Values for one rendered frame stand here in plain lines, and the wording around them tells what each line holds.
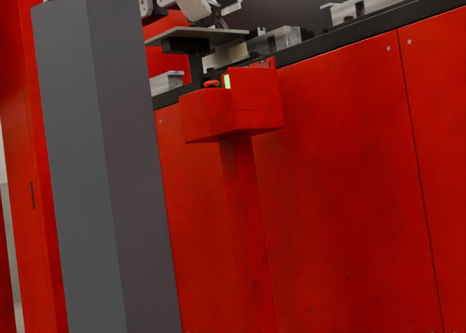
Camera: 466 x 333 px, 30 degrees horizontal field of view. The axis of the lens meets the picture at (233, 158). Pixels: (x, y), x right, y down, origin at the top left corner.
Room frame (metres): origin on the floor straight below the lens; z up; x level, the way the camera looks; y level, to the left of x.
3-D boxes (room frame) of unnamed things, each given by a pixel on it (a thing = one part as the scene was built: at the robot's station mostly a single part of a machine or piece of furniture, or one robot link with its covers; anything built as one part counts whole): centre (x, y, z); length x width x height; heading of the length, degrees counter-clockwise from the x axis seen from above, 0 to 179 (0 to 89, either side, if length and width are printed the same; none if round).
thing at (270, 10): (3.10, -0.29, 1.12); 1.13 x 0.02 x 0.44; 41
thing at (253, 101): (2.15, -0.01, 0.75); 0.20 x 0.16 x 0.18; 42
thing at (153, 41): (2.49, 0.06, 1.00); 0.26 x 0.18 x 0.01; 131
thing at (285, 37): (2.55, -0.09, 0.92); 0.39 x 0.06 x 0.10; 41
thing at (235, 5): (2.59, -0.05, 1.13); 0.10 x 0.02 x 0.10; 41
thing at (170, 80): (3.00, 0.31, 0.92); 0.50 x 0.06 x 0.10; 41
